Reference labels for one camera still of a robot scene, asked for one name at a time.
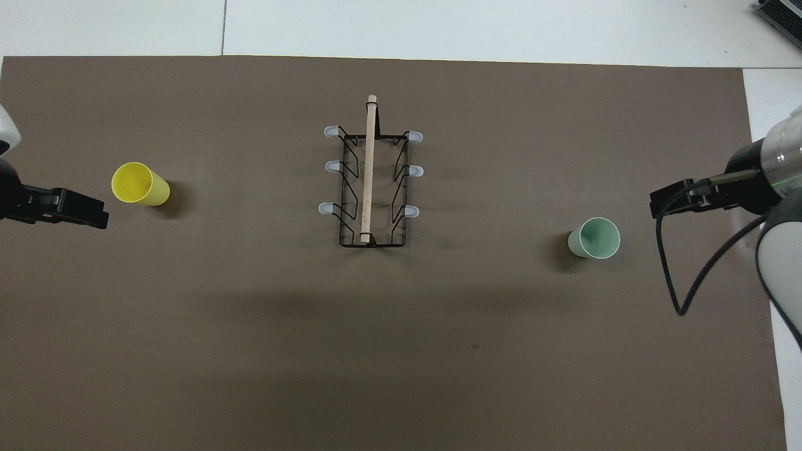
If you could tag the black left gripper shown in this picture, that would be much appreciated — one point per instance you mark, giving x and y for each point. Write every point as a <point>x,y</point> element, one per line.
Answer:
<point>25,202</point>

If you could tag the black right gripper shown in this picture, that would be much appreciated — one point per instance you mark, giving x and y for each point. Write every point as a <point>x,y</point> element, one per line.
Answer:
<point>749,188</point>

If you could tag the yellow plastic cup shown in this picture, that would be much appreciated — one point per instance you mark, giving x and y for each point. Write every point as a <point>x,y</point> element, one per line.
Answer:
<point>135,183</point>

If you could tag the green plastic cup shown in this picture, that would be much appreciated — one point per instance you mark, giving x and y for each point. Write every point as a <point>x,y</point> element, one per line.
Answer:
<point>596,238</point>

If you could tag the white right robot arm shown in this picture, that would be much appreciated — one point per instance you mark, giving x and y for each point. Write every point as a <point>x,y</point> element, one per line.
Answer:
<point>780,250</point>

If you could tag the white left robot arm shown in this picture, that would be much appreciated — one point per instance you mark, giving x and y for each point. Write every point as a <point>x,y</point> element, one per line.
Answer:
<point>6,134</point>

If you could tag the grey ribbed device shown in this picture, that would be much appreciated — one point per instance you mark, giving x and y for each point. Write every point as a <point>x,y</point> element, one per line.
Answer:
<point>783,15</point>

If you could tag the brown table mat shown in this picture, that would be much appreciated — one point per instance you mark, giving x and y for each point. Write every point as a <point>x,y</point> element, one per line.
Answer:
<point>250,344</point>

